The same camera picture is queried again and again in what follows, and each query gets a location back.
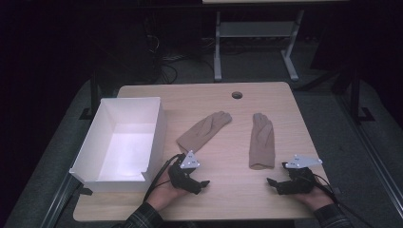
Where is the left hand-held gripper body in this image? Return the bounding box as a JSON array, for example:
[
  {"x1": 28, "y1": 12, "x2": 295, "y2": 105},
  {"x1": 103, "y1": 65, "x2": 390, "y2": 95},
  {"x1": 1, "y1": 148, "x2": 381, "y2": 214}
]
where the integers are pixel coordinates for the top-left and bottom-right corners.
[{"x1": 167, "y1": 150, "x2": 204, "y2": 192}]

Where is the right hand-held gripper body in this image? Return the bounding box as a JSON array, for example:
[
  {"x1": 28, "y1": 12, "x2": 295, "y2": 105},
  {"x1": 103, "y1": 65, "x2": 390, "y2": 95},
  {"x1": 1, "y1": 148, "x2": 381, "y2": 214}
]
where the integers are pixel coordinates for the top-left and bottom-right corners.
[{"x1": 278, "y1": 154, "x2": 324, "y2": 196}]

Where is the white box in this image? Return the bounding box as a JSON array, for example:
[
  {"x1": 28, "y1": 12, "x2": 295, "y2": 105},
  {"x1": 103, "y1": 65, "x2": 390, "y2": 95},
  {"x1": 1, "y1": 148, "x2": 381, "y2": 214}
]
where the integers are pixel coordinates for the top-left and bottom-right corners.
[{"x1": 68, "y1": 96, "x2": 168, "y2": 194}]

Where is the person's right hand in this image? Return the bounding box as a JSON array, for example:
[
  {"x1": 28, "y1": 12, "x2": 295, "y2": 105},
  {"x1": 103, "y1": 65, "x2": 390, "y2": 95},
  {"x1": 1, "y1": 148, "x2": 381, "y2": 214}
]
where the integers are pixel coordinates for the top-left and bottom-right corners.
[{"x1": 290, "y1": 176, "x2": 335, "y2": 213}]

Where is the person's left hand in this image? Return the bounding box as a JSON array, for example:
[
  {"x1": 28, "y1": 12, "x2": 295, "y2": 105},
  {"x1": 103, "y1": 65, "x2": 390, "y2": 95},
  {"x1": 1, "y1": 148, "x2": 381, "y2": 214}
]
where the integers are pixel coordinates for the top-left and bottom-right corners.
[{"x1": 146, "y1": 173, "x2": 192, "y2": 212}]

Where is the black metal stand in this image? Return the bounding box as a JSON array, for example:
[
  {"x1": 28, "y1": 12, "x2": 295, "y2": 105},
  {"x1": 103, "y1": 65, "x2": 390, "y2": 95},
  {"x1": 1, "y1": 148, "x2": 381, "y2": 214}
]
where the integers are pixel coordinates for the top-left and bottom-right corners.
[
  {"x1": 78, "y1": 61, "x2": 103, "y2": 122},
  {"x1": 347, "y1": 61, "x2": 376, "y2": 125}
]

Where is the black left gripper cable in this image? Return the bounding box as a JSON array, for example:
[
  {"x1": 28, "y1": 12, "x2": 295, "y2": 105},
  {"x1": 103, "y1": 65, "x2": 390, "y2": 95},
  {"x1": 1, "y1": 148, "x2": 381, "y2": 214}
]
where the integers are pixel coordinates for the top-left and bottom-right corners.
[{"x1": 143, "y1": 153, "x2": 185, "y2": 203}]

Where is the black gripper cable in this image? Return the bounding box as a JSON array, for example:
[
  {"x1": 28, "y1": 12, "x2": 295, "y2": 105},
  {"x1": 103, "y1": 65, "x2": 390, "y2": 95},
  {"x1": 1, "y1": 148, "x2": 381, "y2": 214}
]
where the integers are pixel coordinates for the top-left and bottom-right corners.
[
  {"x1": 143, "y1": 153, "x2": 185, "y2": 203},
  {"x1": 302, "y1": 172, "x2": 376, "y2": 228}
]

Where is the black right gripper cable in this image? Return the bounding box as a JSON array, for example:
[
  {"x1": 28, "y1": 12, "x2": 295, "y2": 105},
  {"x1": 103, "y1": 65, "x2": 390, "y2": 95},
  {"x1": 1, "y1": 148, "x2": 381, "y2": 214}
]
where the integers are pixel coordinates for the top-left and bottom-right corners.
[{"x1": 302, "y1": 172, "x2": 376, "y2": 228}]

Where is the aluminium floor rail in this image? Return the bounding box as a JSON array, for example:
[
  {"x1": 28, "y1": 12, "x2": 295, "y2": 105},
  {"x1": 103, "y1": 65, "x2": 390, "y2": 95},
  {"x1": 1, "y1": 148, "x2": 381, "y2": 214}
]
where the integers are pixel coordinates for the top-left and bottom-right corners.
[
  {"x1": 335, "y1": 93, "x2": 403, "y2": 219},
  {"x1": 39, "y1": 172, "x2": 84, "y2": 228}
]

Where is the tangle of floor cables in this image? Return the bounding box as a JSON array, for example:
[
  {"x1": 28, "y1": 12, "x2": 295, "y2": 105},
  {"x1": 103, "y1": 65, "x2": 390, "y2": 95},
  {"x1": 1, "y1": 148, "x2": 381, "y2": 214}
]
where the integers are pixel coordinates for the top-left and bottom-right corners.
[{"x1": 144, "y1": 32, "x2": 217, "y2": 86}]

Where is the white metal desk frame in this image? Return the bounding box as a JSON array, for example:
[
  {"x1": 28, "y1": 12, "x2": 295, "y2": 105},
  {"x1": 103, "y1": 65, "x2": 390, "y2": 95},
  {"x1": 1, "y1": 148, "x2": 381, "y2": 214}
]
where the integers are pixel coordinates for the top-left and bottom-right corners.
[{"x1": 213, "y1": 9, "x2": 306, "y2": 83}]

